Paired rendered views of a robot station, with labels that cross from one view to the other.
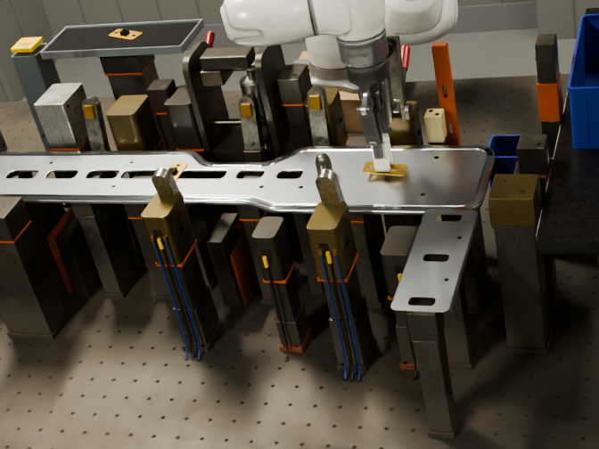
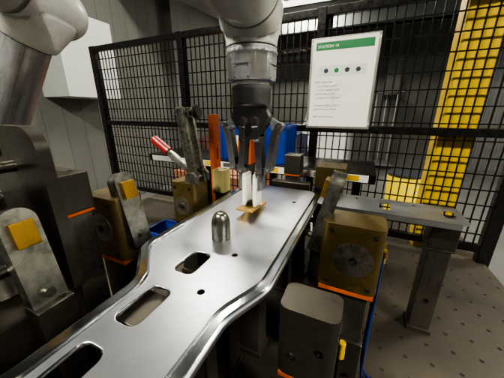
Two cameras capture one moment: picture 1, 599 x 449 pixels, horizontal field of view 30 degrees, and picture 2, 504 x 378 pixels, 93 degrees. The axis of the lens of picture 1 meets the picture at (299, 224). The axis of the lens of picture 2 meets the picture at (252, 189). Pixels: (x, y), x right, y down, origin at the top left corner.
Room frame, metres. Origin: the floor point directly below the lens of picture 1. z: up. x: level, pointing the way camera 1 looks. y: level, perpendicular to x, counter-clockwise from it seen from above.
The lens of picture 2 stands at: (1.87, 0.29, 1.21)
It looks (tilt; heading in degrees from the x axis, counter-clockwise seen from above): 18 degrees down; 270
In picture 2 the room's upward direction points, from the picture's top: straight up
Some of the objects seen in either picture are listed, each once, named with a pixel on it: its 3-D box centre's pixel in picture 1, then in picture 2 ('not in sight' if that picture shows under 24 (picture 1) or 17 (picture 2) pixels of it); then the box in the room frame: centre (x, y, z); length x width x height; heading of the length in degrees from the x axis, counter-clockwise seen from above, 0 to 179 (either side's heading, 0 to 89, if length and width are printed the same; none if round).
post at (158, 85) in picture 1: (182, 159); not in sight; (2.30, 0.23, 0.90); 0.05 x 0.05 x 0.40; 65
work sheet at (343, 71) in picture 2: not in sight; (340, 84); (1.55, -0.65, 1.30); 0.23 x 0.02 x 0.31; 155
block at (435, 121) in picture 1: (444, 188); (223, 231); (1.95, -0.31, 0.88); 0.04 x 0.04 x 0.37; 65
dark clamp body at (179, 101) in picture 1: (206, 164); not in sight; (2.27, 0.18, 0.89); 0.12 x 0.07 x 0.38; 155
